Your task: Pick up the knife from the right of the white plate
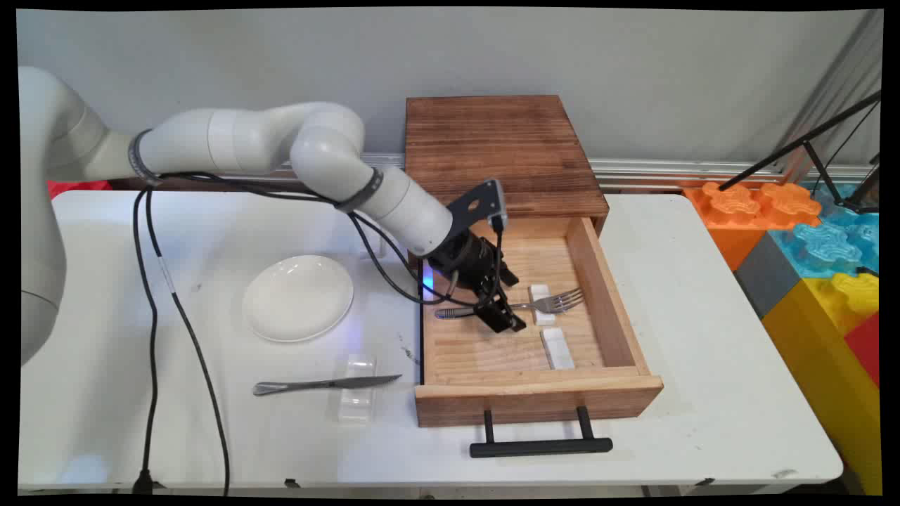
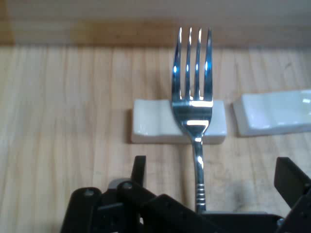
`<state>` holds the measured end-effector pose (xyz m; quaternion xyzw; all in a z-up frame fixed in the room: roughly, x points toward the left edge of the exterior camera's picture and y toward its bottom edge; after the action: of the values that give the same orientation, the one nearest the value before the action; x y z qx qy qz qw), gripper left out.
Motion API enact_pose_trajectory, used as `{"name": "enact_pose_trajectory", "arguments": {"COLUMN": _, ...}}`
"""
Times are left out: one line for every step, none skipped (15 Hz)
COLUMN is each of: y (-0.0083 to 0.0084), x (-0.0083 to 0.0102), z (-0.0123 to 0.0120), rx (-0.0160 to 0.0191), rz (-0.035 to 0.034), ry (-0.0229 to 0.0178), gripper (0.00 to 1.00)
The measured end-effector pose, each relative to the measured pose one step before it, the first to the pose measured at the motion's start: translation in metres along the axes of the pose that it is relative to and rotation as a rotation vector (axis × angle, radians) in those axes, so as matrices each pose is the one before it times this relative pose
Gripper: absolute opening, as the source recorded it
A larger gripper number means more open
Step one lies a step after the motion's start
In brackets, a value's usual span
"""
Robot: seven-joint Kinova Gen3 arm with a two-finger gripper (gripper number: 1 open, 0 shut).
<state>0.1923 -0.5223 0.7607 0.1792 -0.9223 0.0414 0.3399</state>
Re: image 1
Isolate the black cable with white label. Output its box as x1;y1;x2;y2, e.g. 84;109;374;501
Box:
144;171;493;497

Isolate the black tripod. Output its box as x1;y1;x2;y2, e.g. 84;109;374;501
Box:
717;91;881;215

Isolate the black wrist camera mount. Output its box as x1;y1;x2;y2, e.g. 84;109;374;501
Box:
444;179;508;243

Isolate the blue foam block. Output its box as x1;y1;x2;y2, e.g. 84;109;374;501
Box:
770;184;880;280

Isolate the red foam block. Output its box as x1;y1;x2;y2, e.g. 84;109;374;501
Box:
844;313;881;387

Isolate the black cable with plug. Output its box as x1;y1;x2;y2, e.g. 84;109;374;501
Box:
131;171;507;494

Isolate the orange foam block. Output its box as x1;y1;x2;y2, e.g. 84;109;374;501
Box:
683;181;822;271

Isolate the light wooden drawer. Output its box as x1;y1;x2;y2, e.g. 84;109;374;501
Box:
413;216;664;428

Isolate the aluminium rail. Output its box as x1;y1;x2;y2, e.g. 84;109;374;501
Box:
278;153;873;192

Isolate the grey cable strap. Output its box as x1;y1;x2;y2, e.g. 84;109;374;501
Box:
334;167;385;214
128;129;161;187

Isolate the black drawer handle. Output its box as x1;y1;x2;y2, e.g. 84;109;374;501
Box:
469;406;614;459

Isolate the grey fabric curtain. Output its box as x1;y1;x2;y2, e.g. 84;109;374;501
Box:
777;11;883;185

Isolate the dark wooden cabinet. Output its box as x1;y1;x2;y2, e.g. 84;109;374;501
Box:
406;95;610;236

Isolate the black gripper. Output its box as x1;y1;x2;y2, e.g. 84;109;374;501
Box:
427;232;527;334

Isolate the steel serrated table knife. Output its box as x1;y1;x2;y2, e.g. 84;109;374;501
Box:
253;375;403;396

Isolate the white ceramic cutlery rest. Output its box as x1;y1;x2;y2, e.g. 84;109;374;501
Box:
337;353;378;423
540;327;576;370
529;284;556;325

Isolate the red object behind table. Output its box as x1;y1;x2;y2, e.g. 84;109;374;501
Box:
48;180;112;201

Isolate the white round plate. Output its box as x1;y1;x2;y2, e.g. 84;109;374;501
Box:
243;255;354;343

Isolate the grey foam block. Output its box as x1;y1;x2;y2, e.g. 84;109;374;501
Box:
735;231;802;318

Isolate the steel fork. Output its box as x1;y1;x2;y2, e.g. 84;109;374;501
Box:
435;288;586;320

